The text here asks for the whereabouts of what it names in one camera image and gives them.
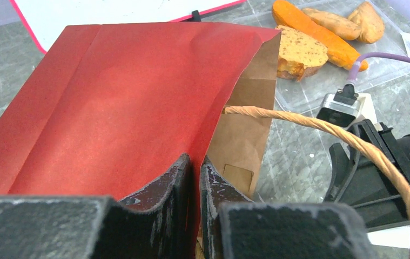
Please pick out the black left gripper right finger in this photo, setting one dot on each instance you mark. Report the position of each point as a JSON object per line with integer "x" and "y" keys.
{"x": 234, "y": 226}

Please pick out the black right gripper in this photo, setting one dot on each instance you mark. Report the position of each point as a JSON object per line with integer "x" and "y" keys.
{"x": 357, "y": 182}

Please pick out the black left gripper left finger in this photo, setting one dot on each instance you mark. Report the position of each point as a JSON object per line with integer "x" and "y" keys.
{"x": 150, "y": 223}

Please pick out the orange fake baguette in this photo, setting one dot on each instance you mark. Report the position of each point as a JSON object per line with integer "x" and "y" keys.
{"x": 339, "y": 52}

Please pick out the red paper bag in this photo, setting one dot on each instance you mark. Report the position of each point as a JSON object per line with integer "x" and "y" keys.
{"x": 111, "y": 107}

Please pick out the orange fake bread slice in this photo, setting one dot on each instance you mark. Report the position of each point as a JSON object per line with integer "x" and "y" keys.
{"x": 372, "y": 26}

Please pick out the tan fake bread roll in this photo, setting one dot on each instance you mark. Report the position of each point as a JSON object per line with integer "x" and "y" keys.
{"x": 339, "y": 25}

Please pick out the orange fake bread piece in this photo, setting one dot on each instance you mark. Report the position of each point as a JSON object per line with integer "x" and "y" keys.
{"x": 300, "y": 55}

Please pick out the pink framed whiteboard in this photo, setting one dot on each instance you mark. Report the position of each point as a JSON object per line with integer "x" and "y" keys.
{"x": 46, "y": 19}

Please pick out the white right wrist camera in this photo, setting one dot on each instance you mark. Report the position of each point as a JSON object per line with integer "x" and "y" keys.
{"x": 346, "y": 107}

